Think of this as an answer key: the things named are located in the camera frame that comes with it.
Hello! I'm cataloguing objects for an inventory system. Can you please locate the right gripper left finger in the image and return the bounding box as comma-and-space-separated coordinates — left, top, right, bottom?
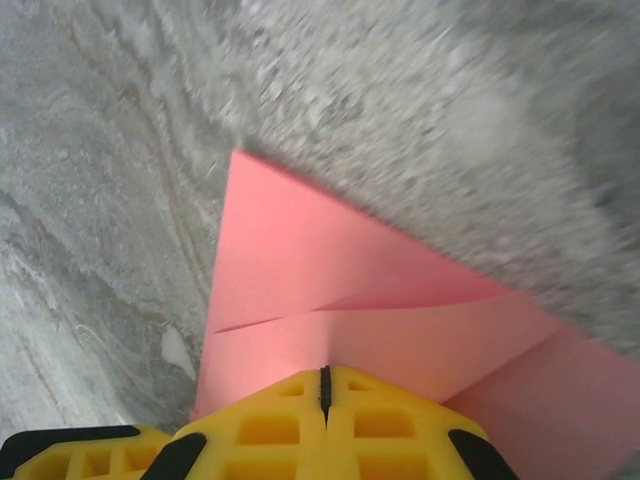
148, 365, 328, 480

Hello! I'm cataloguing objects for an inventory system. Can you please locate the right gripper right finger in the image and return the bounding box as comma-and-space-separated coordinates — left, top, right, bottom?
324, 363, 519, 480

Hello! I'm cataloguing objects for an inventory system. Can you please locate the pink square paper sheet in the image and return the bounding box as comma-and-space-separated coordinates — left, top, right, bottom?
189, 148, 640, 480

